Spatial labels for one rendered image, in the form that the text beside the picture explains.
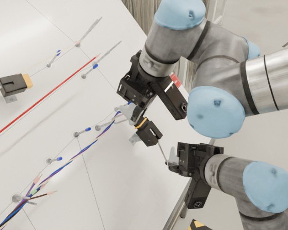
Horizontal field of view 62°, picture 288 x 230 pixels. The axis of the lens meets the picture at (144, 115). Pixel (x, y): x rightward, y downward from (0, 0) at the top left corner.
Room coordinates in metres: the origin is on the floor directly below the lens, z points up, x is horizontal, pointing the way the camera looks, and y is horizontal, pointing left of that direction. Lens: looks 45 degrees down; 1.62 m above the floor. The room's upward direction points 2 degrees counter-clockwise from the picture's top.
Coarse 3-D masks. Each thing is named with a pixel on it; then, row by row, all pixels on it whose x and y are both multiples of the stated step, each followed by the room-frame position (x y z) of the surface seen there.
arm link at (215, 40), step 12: (204, 36) 0.37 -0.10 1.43; (216, 36) 0.37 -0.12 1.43; (228, 36) 0.37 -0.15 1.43; (240, 36) 0.40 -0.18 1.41; (204, 48) 0.36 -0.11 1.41; (216, 48) 0.34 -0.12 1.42; (228, 48) 0.34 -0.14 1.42; (240, 48) 0.35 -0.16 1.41; (252, 48) 0.36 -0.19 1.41; (192, 60) 0.37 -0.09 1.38; (240, 60) 0.32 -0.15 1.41
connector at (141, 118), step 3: (141, 117) 0.47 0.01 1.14; (138, 120) 0.45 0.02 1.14; (141, 120) 0.46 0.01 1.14; (138, 123) 0.45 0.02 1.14; (144, 123) 0.45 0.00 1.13; (147, 123) 0.46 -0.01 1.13; (135, 126) 0.45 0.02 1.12; (141, 126) 0.44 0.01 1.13; (144, 126) 0.45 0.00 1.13; (138, 129) 0.44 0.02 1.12; (141, 129) 0.44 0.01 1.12
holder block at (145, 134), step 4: (148, 124) 0.45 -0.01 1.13; (152, 124) 0.45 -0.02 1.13; (144, 128) 0.43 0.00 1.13; (148, 128) 0.44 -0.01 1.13; (152, 128) 0.44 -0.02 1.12; (156, 128) 0.45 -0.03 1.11; (136, 132) 0.44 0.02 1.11; (140, 132) 0.43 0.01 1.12; (144, 132) 0.42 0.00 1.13; (148, 132) 0.43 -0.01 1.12; (156, 132) 0.44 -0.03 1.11; (160, 132) 0.44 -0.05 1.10; (140, 136) 0.43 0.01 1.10; (144, 136) 0.42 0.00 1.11; (148, 136) 0.42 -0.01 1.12; (152, 136) 0.42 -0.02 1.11; (156, 136) 0.43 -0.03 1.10; (160, 136) 0.43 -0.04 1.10; (144, 140) 0.42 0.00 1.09; (148, 140) 0.42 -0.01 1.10; (152, 140) 0.41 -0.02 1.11; (156, 140) 0.42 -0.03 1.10; (148, 144) 0.42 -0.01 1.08; (152, 144) 0.41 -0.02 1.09
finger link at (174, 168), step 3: (168, 162) 0.37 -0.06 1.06; (168, 165) 0.36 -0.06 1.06; (171, 165) 0.35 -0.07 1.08; (174, 165) 0.34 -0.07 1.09; (177, 165) 0.34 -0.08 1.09; (168, 168) 0.35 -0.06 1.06; (171, 168) 0.33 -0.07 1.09; (174, 168) 0.33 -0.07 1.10; (177, 168) 0.33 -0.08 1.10; (171, 171) 0.33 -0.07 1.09; (174, 171) 0.32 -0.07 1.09; (177, 171) 0.32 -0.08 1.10; (180, 171) 0.32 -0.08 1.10
